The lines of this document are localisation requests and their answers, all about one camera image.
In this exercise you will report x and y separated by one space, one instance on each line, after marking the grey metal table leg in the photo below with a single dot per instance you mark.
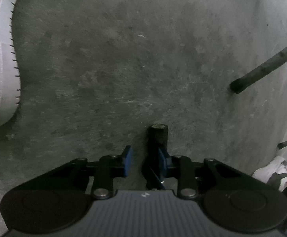
240 84

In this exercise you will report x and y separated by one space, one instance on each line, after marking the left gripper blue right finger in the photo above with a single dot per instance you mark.
164 162

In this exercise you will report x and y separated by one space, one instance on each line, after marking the black cylindrical object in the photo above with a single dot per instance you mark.
156 137

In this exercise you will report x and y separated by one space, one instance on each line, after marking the white shoe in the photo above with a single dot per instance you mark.
273 174

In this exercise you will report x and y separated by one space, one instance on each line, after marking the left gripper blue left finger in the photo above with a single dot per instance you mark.
126 156

